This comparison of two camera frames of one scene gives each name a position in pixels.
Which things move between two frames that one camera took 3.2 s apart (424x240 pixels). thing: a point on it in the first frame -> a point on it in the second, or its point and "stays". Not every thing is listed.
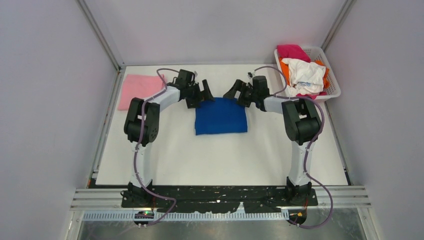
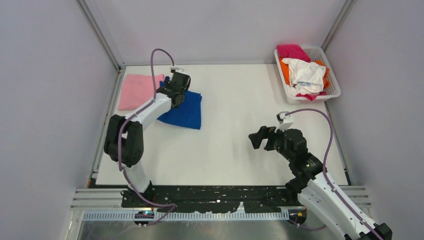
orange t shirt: (285, 68) stays
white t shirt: (306, 77) stays
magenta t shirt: (294, 51) stays
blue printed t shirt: (223, 115) -> (187, 115)
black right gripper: (241, 86) -> (263, 133)
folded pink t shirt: (141, 86) stays
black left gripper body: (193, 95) -> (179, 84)
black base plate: (218, 199) stays
